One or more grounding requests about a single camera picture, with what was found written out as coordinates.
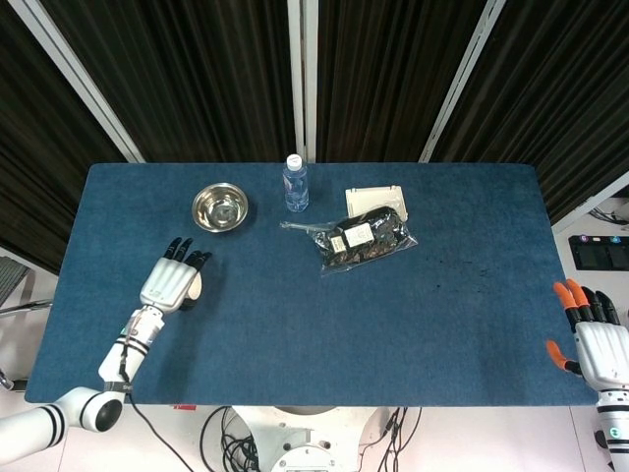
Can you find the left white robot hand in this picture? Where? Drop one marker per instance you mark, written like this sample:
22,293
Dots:
164,285

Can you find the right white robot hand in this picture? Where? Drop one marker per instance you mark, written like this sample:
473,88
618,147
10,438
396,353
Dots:
602,354

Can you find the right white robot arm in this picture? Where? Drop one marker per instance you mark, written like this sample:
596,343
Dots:
614,428

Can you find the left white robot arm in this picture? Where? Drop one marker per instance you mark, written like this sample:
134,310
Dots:
118,359

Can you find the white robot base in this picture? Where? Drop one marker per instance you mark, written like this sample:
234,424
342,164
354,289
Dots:
300,437

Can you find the stainless steel bowl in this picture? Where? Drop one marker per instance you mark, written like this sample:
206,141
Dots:
220,209

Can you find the black control device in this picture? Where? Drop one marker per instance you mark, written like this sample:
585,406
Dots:
597,253

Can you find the blue table cloth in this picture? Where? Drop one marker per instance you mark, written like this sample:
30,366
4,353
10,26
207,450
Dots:
319,334

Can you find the clear plastic water bottle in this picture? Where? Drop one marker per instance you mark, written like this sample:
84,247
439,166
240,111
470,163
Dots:
296,189

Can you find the clear bag with dark contents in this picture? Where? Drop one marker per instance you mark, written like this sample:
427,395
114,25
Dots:
366,243

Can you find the black pleated curtain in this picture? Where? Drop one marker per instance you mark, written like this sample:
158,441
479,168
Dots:
206,74

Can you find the white plastic tray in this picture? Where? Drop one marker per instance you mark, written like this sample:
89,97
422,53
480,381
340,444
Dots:
378,196

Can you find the white frame post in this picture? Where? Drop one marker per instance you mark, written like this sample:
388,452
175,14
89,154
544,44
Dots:
589,201
83,83
302,74
467,78

